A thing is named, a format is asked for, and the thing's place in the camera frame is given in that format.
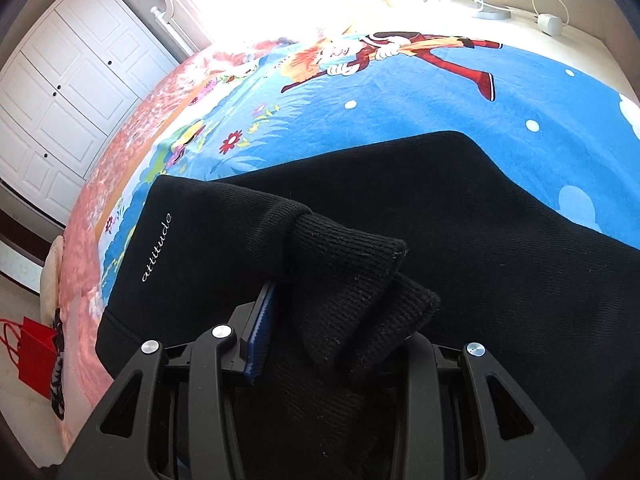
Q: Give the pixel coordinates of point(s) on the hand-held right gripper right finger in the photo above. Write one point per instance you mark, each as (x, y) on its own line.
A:
(420, 370)

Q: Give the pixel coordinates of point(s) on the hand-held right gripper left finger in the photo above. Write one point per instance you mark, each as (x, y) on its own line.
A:
(260, 340)

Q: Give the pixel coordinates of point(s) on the black pants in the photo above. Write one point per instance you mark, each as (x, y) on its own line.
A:
(500, 260)

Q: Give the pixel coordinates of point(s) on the beige soft object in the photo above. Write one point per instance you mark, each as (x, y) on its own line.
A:
(51, 275)

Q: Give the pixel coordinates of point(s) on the pink floral bedspread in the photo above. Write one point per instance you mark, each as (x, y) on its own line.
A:
(125, 160)

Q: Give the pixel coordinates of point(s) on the red paper bag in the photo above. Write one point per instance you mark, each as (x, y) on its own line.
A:
(35, 355)

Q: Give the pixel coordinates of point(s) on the blue cartoon printed blanket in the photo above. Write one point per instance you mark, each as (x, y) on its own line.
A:
(425, 110)

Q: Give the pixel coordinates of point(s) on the white wardrobe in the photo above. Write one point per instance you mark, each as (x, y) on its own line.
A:
(75, 85)

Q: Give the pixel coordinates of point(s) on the white wooden headboard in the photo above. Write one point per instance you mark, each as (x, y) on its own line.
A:
(172, 20)

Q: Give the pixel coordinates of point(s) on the white nightstand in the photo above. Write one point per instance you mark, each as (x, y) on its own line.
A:
(525, 30)

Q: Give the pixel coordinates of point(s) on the white charger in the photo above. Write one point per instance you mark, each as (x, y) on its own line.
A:
(548, 24)

